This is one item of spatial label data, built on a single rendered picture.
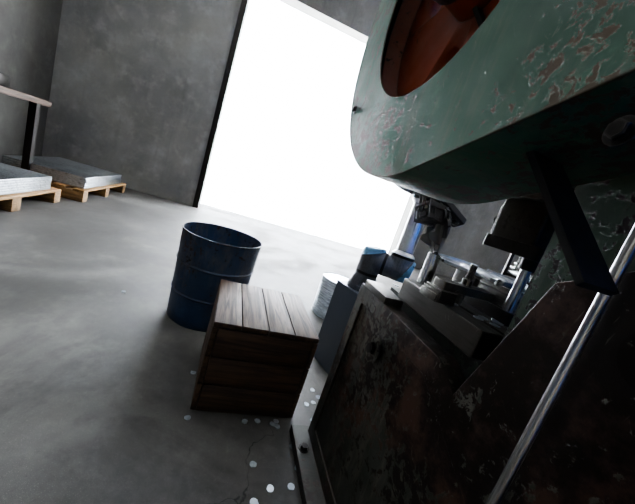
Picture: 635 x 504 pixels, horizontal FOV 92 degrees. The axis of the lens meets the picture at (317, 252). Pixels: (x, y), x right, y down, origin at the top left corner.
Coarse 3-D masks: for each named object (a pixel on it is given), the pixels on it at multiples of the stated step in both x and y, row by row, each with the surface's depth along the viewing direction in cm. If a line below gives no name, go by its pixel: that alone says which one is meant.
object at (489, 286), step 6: (480, 282) 80; (486, 282) 78; (492, 282) 77; (486, 288) 78; (492, 288) 76; (498, 288) 75; (504, 288) 73; (498, 294) 74; (504, 294) 73; (522, 294) 73; (492, 300) 76; (498, 300) 74; (504, 300) 72; (516, 306) 74
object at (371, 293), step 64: (384, 320) 83; (576, 320) 41; (384, 384) 77; (448, 384) 58; (512, 384) 47; (576, 384) 39; (320, 448) 100; (384, 448) 71; (448, 448) 54; (512, 448) 44; (576, 448) 37
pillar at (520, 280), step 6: (522, 270) 68; (522, 276) 68; (528, 276) 68; (516, 282) 69; (522, 282) 68; (516, 288) 69; (522, 288) 68; (510, 294) 69; (516, 294) 69; (510, 300) 69; (516, 300) 69; (504, 306) 70; (510, 306) 69; (510, 312) 69
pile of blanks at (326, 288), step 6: (324, 282) 222; (330, 282) 218; (318, 288) 230; (324, 288) 222; (330, 288) 218; (318, 294) 227; (324, 294) 221; (330, 294) 221; (318, 300) 225; (324, 300) 223; (330, 300) 219; (312, 306) 233; (318, 306) 224; (324, 306) 220; (318, 312) 226; (324, 312) 221
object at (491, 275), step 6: (444, 258) 94; (450, 258) 102; (456, 258) 103; (450, 264) 83; (456, 264) 81; (462, 264) 90; (468, 264) 94; (474, 264) 103; (480, 270) 87; (486, 270) 94; (480, 276) 77; (486, 276) 82; (492, 276) 84; (498, 276) 87; (504, 276) 98; (510, 282) 88
